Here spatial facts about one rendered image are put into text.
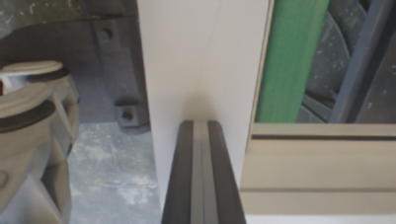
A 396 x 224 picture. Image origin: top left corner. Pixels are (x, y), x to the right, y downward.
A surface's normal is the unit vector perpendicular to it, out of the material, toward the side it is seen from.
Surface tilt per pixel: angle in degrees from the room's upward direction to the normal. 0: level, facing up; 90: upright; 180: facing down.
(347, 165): 90
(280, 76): 0
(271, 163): 90
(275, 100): 0
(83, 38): 0
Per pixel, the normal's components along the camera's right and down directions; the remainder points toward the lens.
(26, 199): 0.18, 0.46
